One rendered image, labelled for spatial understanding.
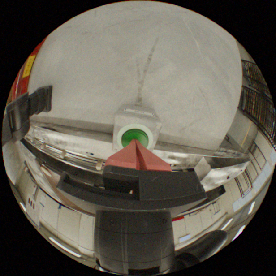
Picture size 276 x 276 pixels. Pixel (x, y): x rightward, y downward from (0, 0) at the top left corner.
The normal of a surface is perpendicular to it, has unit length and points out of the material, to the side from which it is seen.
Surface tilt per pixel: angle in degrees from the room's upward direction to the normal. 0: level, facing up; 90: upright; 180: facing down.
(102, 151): 0
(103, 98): 0
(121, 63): 0
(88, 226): 90
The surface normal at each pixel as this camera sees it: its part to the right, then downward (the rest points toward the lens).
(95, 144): 0.03, 0.55
